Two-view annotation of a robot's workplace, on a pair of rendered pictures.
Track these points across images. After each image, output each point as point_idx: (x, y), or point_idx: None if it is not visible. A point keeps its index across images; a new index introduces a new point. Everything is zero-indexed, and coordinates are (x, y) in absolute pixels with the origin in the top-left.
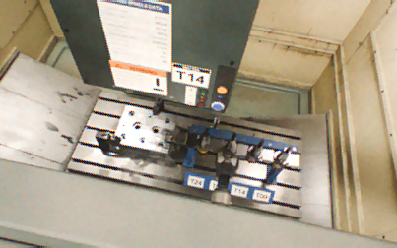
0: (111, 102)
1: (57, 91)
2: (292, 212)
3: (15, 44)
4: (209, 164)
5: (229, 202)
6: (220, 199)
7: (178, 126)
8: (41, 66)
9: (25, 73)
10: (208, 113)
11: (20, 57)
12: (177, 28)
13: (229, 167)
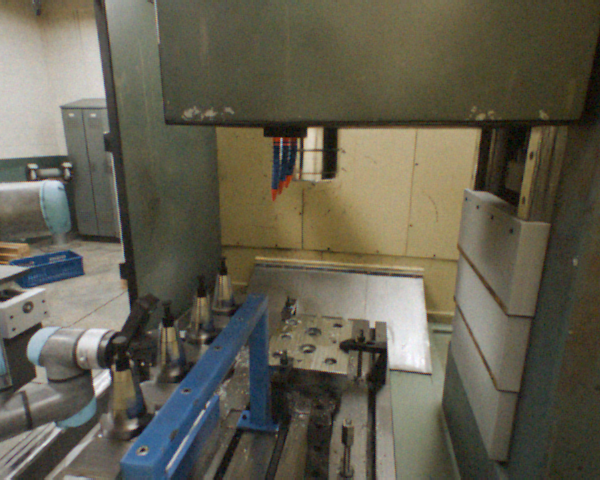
0: (368, 330)
1: (392, 322)
2: None
3: (425, 268)
4: (239, 459)
5: (82, 348)
6: (94, 329)
7: (339, 406)
8: (419, 299)
9: (398, 289)
10: (393, 461)
11: (416, 280)
12: None
13: (138, 299)
